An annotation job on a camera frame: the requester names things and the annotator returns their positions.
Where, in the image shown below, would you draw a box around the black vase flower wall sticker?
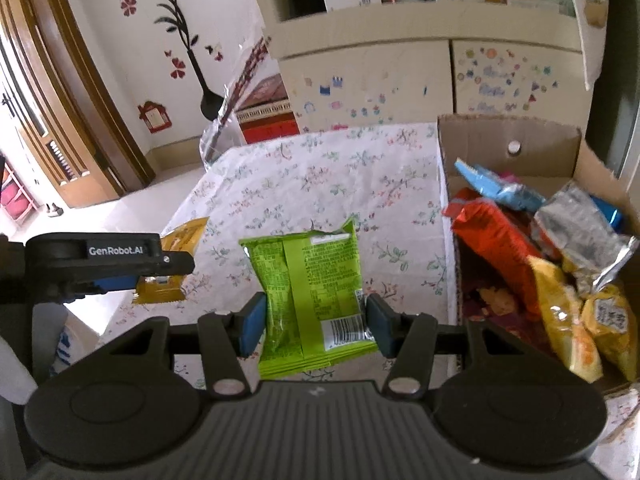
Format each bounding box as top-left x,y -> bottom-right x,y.
117,0 -> 226,122

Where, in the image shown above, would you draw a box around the green snack packet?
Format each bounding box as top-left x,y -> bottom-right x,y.
239,217 -> 380,380

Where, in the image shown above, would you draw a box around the cream cabinet with stickers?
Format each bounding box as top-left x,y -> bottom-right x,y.
245,0 -> 611,136

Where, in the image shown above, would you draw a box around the floral tablecloth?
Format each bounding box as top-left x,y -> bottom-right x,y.
97,121 -> 640,480

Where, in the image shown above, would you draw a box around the yellow waffle packet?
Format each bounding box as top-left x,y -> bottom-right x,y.
580,285 -> 640,381

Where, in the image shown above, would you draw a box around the red noodle packet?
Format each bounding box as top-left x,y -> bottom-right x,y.
442,187 -> 551,321

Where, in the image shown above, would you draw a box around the wooden door frame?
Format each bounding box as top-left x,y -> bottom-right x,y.
15,0 -> 157,191

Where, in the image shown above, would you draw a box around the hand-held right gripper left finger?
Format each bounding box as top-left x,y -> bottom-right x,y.
97,292 -> 267,400

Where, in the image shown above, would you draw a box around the potted plant print card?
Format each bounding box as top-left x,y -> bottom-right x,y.
560,0 -> 613,91

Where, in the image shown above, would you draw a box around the shiny blue bag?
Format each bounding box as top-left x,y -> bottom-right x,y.
590,197 -> 626,231

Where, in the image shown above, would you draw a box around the wooden door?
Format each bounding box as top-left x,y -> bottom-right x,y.
0,25 -> 121,201

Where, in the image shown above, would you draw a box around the gold chip bag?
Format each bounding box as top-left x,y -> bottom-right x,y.
525,255 -> 606,383

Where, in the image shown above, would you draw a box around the dried branches in plastic bag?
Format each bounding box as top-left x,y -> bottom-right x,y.
199,35 -> 273,171

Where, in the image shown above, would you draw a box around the red house wall sticker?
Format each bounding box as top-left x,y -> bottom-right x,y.
137,101 -> 171,133

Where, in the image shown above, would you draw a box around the blue snack packet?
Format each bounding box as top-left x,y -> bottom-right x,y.
454,159 -> 548,211

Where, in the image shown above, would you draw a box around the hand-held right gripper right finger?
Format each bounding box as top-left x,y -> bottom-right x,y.
366,295 -> 540,401

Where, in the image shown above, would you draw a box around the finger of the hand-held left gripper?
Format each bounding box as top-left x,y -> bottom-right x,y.
92,254 -> 196,295

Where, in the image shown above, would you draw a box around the white blue plastic bag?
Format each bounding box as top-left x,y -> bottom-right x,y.
50,305 -> 118,376

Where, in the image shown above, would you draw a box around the red cardboard carton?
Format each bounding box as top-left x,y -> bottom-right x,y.
235,74 -> 301,146

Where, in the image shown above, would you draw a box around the pink shelf rack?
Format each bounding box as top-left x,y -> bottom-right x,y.
0,160 -> 41,223

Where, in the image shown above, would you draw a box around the mustard yellow snack packet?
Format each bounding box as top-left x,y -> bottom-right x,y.
131,217 -> 210,305

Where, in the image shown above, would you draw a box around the silver snack packet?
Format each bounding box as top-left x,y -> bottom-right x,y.
530,180 -> 640,296

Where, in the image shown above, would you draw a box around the cardboard box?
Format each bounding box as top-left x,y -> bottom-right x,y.
436,114 -> 640,398

